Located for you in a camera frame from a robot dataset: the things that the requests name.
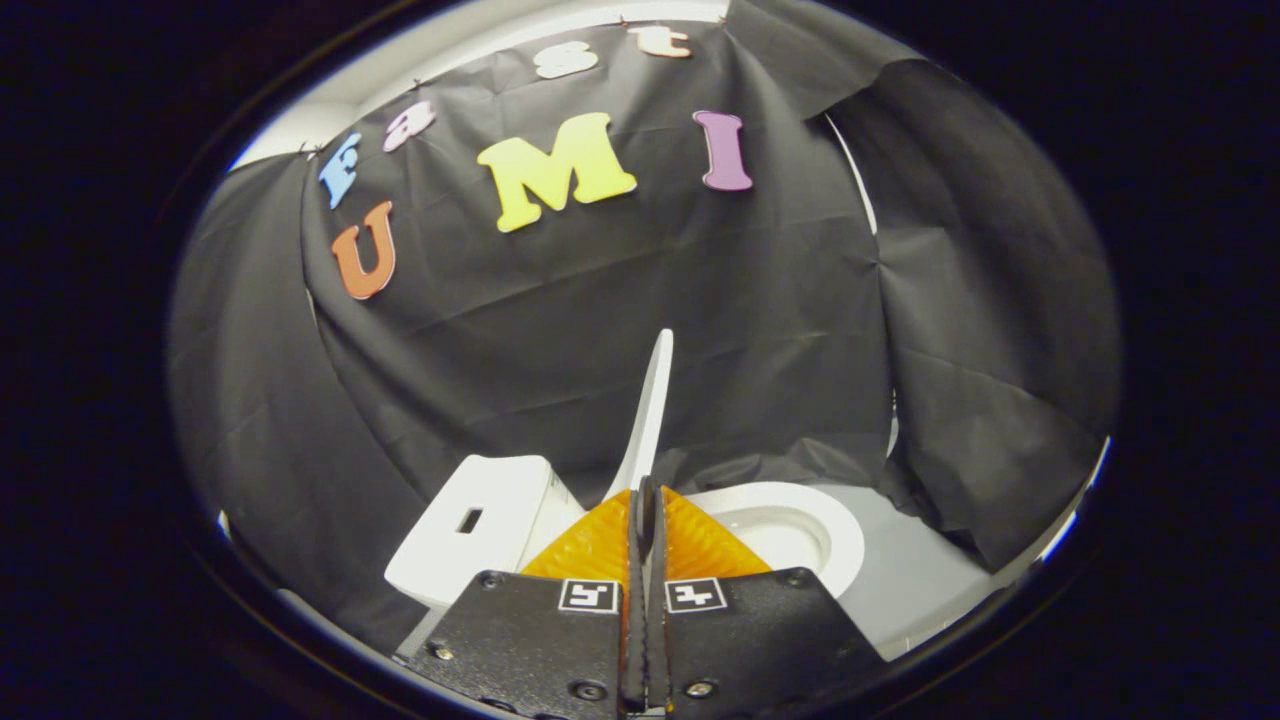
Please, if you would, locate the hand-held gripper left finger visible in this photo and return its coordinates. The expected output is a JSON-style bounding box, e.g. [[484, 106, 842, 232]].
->
[[405, 476, 650, 716]]

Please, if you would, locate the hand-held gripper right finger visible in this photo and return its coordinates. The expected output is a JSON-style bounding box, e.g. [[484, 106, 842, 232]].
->
[[647, 476, 889, 716]]

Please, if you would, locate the white toilet lid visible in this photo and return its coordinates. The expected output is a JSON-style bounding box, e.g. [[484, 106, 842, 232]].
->
[[605, 328, 676, 501]]

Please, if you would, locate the white ceramic toilet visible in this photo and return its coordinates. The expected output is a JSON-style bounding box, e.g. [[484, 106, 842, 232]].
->
[[385, 455, 867, 661]]

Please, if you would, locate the white toilet seat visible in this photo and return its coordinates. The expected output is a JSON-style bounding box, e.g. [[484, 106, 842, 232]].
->
[[685, 481, 867, 603]]

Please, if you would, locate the black backdrop cloth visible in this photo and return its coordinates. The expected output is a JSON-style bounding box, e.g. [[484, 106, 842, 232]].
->
[[168, 0, 1121, 656]]

